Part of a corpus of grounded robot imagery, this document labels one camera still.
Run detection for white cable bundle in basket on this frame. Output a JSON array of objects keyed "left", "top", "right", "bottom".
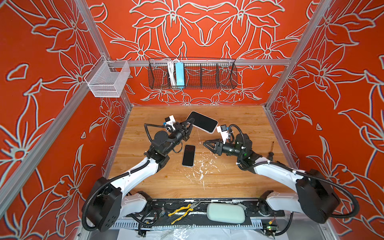
[{"left": 166, "top": 59, "right": 177, "bottom": 87}]

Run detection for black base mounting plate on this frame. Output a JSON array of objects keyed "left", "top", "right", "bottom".
[{"left": 135, "top": 198, "right": 289, "bottom": 229}]

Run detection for black phone on table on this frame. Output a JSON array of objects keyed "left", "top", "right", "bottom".
[{"left": 182, "top": 145, "right": 196, "bottom": 168}]

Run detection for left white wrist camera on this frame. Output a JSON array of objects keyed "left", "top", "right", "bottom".
[{"left": 164, "top": 115, "right": 176, "bottom": 133}]

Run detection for clear plastic wall bin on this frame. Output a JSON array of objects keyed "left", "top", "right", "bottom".
[{"left": 85, "top": 56, "right": 131, "bottom": 98}]

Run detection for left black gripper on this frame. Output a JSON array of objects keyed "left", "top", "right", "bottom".
[{"left": 163, "top": 118, "right": 193, "bottom": 155}]

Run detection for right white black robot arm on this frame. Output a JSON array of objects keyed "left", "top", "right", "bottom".
[{"left": 203, "top": 124, "right": 360, "bottom": 224}]

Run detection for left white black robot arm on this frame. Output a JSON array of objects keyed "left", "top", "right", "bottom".
[{"left": 81, "top": 116, "right": 195, "bottom": 232}]

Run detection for yellow handled pliers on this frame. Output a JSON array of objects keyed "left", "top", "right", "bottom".
[{"left": 168, "top": 201, "right": 202, "bottom": 225}]

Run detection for light blue box in basket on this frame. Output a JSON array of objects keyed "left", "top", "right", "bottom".
[{"left": 175, "top": 62, "right": 185, "bottom": 89}]

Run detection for pale green pouch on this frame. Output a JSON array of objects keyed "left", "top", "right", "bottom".
[{"left": 207, "top": 203, "right": 246, "bottom": 224}]

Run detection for black handled screwdriver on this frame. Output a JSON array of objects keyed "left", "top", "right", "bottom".
[{"left": 267, "top": 142, "right": 275, "bottom": 161}]

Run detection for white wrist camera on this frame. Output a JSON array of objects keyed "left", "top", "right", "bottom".
[
  {"left": 217, "top": 125, "right": 231, "bottom": 144},
  {"left": 164, "top": 115, "right": 176, "bottom": 133}
]

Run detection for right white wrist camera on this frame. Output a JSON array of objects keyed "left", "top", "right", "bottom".
[{"left": 217, "top": 125, "right": 231, "bottom": 144}]

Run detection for black phone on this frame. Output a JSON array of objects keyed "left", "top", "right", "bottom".
[
  {"left": 187, "top": 111, "right": 218, "bottom": 134},
  {"left": 182, "top": 145, "right": 196, "bottom": 168}
]

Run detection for black wire wall basket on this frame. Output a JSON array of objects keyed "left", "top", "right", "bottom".
[{"left": 148, "top": 57, "right": 238, "bottom": 90}]

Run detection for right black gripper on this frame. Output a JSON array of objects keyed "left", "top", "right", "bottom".
[{"left": 203, "top": 138, "right": 246, "bottom": 159}]

